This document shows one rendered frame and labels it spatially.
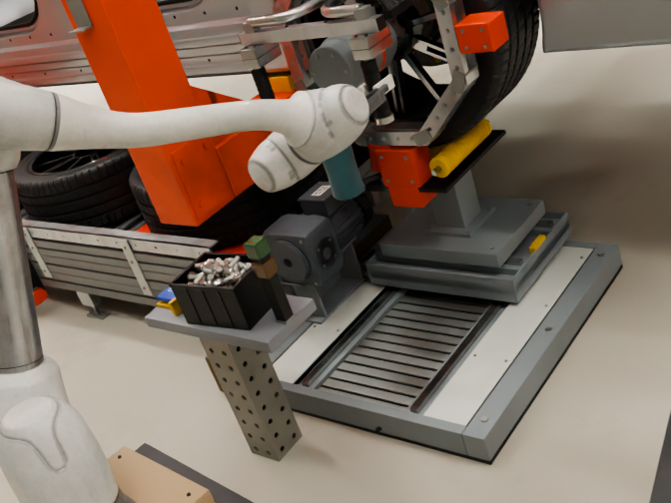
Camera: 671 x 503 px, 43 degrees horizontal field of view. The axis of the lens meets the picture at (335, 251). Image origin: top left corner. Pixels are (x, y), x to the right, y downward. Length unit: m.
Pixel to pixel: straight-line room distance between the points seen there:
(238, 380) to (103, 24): 0.93
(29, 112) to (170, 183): 0.92
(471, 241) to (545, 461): 0.71
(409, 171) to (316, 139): 0.76
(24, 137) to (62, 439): 0.51
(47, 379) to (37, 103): 0.54
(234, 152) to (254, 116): 0.93
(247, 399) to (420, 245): 0.71
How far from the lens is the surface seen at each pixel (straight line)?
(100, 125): 1.53
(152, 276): 2.86
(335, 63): 2.07
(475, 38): 2.02
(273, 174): 1.65
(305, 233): 2.38
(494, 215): 2.57
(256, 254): 1.83
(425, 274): 2.51
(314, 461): 2.24
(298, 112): 1.54
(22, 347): 1.72
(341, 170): 2.26
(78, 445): 1.58
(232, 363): 2.11
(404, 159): 2.26
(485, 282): 2.40
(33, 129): 1.48
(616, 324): 2.41
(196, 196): 2.35
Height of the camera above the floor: 1.43
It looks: 27 degrees down
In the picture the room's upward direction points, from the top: 19 degrees counter-clockwise
